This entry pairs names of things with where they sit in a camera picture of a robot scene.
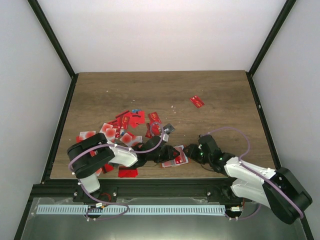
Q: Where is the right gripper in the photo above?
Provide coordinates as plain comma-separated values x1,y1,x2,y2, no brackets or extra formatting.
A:
184,143,212,165

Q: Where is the red card horizontal stripe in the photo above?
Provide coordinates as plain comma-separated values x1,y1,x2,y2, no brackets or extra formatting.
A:
118,166,138,178

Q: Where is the lone red VIP card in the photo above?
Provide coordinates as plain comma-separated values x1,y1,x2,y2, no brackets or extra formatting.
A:
190,95,205,109

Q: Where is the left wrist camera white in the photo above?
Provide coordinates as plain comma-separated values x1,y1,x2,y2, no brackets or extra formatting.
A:
162,133,169,142

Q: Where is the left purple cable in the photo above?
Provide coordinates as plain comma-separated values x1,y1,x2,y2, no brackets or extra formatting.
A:
67,121,165,222

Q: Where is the brown leather card holder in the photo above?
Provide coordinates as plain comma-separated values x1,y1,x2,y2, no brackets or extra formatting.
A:
161,145,189,168

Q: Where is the red VIP card handled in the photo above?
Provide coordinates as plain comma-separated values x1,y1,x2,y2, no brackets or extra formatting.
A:
147,111,162,124

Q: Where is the black VIP card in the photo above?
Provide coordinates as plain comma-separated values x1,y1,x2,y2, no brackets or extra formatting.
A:
163,123,176,135

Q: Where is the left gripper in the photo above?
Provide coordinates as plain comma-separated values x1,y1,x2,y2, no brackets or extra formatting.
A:
147,145,180,164

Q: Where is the black frame front beam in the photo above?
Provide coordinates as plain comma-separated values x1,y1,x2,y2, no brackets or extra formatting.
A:
30,178,242,203

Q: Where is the white card red circle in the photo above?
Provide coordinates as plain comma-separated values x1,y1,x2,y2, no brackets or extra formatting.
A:
120,132,137,147

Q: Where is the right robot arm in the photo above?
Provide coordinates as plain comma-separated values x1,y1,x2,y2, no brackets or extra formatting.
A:
183,135,313,224

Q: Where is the light blue slotted rail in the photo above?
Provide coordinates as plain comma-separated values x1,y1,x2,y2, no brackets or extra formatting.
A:
36,204,226,216

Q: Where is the purple cable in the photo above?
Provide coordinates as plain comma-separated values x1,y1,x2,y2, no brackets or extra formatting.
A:
67,121,165,222
207,126,305,221

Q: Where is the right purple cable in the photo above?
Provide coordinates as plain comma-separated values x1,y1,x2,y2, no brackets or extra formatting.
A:
207,126,305,221

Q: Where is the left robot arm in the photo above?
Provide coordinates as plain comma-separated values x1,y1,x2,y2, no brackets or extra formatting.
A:
67,133,180,202

